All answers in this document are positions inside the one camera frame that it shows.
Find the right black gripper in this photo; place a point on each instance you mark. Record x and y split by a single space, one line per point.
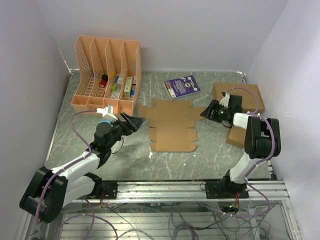
214 105

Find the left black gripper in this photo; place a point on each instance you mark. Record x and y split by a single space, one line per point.
133 123

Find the brown cardboard box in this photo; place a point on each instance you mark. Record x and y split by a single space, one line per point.
172 124

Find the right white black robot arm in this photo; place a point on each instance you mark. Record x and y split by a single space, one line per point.
261 143

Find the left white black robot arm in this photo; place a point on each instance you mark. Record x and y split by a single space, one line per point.
52 189

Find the small folded cardboard box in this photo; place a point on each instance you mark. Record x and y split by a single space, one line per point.
236 137

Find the large folded cardboard box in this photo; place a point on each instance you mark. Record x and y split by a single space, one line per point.
251 97

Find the white green carton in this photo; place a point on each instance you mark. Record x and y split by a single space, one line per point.
128 87

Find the green cube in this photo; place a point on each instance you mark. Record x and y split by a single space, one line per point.
113 88

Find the purple book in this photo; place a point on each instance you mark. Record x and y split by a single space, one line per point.
181 87

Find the red black bottle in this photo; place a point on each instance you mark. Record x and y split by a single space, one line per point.
103 81

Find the pink plastic file organizer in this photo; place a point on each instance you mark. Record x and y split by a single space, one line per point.
117 58

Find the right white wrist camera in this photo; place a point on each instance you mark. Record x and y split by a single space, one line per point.
225 100

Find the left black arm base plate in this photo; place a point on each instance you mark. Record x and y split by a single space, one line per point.
108 190

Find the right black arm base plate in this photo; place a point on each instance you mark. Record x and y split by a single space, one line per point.
216 189

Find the aluminium rail frame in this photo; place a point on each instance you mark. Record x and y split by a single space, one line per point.
172 210

